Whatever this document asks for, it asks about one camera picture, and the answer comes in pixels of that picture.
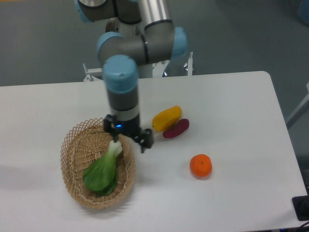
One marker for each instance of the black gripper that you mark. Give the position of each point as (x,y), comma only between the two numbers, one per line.
(130,128)

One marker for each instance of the green bok choy vegetable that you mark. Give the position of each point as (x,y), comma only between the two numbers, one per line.
(101,175)

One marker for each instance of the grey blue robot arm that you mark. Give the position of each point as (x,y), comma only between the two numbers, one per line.
(121,56)

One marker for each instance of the woven wicker basket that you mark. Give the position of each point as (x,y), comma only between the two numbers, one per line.
(84,144)

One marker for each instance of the yellow mango fruit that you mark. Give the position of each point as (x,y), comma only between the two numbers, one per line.
(167,118)

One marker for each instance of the purple sweet potato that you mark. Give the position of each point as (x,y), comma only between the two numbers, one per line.
(179,128)

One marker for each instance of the orange tangerine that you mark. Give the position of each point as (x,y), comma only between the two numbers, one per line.
(200,165)

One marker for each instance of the black device at table edge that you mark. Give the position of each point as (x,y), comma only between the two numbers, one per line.
(301,207)

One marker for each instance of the white frame at right edge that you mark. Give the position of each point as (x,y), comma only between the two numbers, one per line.
(299,110)

